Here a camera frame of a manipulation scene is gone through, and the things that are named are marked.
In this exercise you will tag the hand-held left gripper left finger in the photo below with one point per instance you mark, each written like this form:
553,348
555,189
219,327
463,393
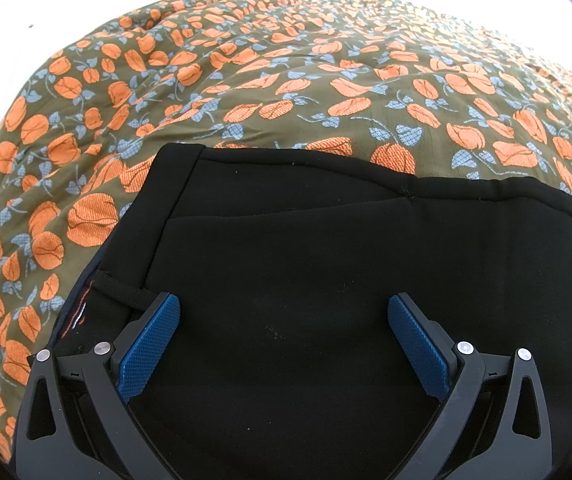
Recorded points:
151,345

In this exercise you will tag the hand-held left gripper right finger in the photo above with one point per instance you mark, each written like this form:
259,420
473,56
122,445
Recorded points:
416,345

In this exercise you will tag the black pants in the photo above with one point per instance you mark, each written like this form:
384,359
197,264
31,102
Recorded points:
291,240

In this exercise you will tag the orange floral olive blanket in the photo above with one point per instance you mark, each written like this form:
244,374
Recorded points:
266,85

